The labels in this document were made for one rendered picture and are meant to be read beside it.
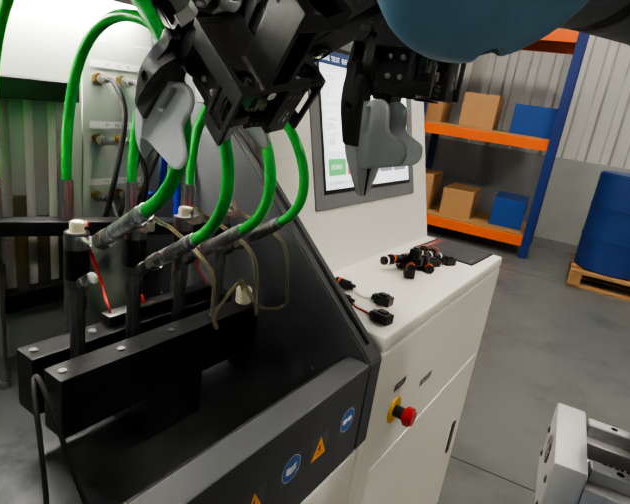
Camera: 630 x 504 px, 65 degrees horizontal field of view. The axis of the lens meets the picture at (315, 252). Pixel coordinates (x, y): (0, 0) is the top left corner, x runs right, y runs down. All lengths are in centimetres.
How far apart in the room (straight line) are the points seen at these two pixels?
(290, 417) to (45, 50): 65
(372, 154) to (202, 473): 36
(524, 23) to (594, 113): 665
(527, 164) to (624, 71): 139
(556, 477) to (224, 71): 52
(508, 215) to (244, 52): 548
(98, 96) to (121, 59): 8
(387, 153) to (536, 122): 519
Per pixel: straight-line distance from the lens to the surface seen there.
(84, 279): 63
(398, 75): 45
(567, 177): 680
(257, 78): 33
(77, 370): 66
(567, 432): 68
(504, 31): 19
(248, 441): 60
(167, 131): 40
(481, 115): 568
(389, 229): 126
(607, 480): 64
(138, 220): 52
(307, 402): 67
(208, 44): 34
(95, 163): 97
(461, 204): 579
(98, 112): 96
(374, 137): 47
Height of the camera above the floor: 132
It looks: 17 degrees down
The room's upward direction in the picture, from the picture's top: 8 degrees clockwise
